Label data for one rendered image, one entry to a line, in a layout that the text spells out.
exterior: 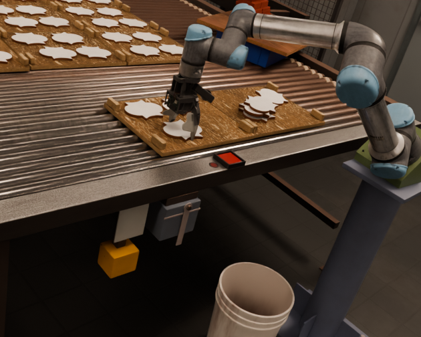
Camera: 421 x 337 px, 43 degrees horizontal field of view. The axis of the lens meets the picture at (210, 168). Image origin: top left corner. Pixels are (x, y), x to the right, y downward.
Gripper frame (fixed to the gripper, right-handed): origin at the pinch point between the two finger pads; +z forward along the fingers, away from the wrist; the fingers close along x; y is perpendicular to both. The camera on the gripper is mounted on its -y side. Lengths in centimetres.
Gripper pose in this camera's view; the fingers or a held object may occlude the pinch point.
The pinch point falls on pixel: (182, 130)
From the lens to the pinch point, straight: 178.8
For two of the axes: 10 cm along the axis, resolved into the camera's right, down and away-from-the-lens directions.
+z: -2.2, 8.4, 4.9
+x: 6.3, 5.1, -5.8
